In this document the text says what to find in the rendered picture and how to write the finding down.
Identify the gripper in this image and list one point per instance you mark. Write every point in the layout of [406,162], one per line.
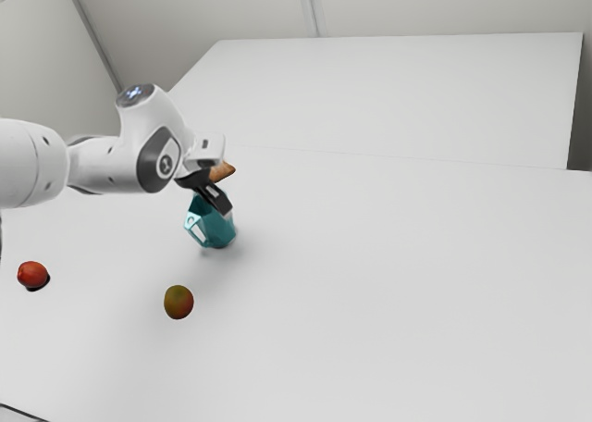
[193,179]

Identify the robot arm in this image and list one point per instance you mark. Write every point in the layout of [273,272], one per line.
[129,158]

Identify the teal faceted mug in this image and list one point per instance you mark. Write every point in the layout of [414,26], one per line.
[212,227]

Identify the brown bread slice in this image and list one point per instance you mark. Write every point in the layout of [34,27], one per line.
[222,170]

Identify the green red mango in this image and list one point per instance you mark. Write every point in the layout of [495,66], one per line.
[178,302]

